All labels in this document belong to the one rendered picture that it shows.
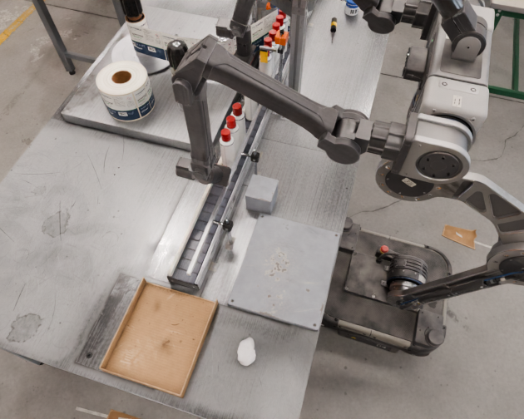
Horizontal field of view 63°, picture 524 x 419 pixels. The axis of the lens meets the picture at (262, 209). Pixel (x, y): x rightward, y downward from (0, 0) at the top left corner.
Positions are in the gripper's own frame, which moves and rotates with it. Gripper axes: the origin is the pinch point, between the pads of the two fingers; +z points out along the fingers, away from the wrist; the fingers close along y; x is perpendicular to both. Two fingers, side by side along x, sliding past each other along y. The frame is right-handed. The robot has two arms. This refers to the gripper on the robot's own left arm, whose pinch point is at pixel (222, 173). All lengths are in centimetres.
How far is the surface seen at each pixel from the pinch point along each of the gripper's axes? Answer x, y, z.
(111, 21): -82, 175, 193
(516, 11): -114, -110, 117
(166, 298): 42.1, 3.4, -21.6
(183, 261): 29.9, 1.8, -17.4
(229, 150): -8.9, -1.3, -2.9
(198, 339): 49, -12, -28
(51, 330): 58, 34, -34
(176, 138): -7.7, 25.5, 14.3
